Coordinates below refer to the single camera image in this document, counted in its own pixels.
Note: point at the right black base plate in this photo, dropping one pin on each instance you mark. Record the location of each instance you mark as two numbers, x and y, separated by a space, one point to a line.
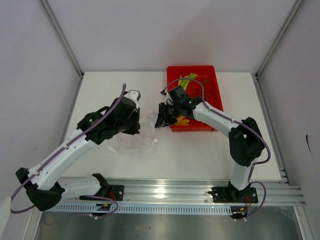
224 194

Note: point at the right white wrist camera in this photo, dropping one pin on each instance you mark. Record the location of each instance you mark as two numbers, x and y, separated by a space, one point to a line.
167 98

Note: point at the aluminium mounting rail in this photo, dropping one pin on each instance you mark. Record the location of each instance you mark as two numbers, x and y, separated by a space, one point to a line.
195 192

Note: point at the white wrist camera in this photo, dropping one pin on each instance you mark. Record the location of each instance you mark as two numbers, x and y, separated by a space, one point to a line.
167 98
134 95

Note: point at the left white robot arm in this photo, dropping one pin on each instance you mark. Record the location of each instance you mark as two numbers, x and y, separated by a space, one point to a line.
43 183

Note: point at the red lobster toy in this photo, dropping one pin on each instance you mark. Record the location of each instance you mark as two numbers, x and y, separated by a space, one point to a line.
195 90

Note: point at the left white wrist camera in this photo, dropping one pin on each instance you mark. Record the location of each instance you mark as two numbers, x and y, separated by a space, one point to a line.
134 95

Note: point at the white slotted cable duct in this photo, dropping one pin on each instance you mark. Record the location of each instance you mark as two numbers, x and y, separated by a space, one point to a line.
133 208

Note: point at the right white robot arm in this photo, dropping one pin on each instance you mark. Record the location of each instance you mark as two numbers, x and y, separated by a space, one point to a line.
244 137

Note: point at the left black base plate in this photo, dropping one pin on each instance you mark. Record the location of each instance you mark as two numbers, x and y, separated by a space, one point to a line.
116 192

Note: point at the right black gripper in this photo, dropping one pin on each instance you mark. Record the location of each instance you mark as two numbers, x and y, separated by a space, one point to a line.
163 119

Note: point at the red plastic tray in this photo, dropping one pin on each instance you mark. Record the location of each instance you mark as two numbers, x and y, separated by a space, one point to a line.
197 81

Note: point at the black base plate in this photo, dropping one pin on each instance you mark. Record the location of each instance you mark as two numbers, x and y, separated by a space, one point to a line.
224 194
116 192

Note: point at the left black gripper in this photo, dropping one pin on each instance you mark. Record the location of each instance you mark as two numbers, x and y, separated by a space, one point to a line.
134 129

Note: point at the yellow ginger toy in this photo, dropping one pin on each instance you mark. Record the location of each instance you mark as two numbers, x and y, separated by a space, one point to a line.
182 121

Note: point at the clear zip top bag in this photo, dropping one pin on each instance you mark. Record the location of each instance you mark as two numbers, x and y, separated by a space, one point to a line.
145 139

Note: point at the green white celery toy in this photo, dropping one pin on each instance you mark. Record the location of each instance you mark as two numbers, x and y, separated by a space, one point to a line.
184 81

